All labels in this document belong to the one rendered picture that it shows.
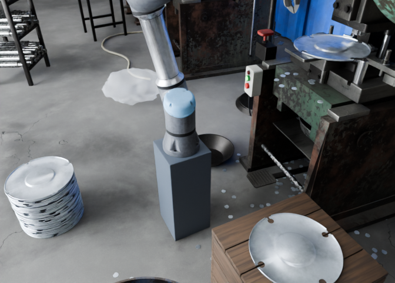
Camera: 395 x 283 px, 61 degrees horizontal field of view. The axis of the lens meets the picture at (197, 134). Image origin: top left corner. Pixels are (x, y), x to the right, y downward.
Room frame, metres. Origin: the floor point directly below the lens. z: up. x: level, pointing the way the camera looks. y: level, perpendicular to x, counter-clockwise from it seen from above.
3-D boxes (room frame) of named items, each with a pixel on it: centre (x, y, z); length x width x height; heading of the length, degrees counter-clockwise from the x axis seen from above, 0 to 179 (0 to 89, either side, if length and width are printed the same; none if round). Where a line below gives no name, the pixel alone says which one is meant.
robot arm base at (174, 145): (1.08, 0.07, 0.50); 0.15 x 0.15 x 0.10
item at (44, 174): (1.13, 0.71, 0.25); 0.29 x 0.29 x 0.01
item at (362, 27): (1.33, -0.66, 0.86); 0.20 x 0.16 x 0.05; 20
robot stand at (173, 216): (1.08, 0.07, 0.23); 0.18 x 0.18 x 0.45; 27
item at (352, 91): (1.33, -0.66, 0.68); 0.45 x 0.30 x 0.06; 20
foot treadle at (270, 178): (1.28, -0.53, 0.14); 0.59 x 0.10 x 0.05; 110
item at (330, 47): (1.29, -0.54, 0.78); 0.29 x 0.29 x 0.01
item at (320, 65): (1.27, -0.49, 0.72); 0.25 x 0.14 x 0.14; 110
